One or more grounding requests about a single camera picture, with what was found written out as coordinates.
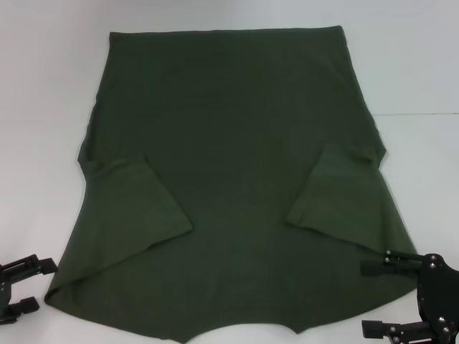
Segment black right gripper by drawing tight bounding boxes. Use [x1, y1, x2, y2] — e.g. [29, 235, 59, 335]
[359, 249, 459, 344]

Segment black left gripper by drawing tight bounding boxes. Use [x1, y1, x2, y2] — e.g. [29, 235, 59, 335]
[0, 253, 60, 323]

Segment dark green t-shirt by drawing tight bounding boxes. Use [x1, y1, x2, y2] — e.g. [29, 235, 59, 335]
[43, 24, 430, 344]

